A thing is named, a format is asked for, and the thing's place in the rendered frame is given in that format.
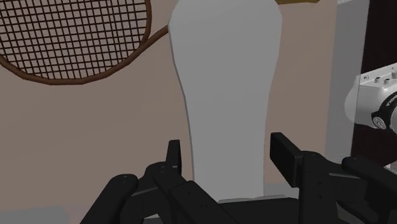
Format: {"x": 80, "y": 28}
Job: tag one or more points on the tall grey vase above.
{"x": 228, "y": 93}

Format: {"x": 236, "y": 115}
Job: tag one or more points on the mustard yellow object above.
{"x": 294, "y": 2}

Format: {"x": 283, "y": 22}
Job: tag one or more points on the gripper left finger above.
{"x": 173, "y": 192}

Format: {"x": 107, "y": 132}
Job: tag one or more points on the brown racket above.
{"x": 74, "y": 81}

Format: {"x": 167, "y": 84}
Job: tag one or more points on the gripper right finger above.
{"x": 316, "y": 186}

